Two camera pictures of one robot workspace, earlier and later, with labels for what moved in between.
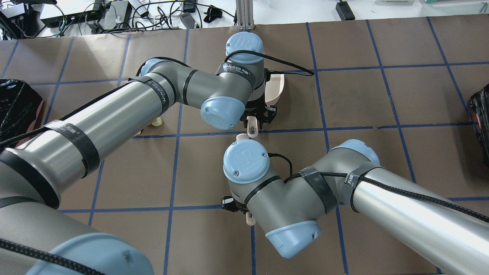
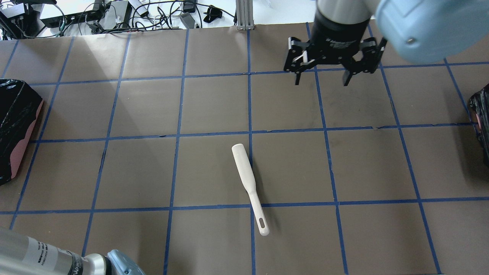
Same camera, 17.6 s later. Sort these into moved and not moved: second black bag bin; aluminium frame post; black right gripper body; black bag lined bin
Moved: black right gripper body
Not moved: second black bag bin; black bag lined bin; aluminium frame post
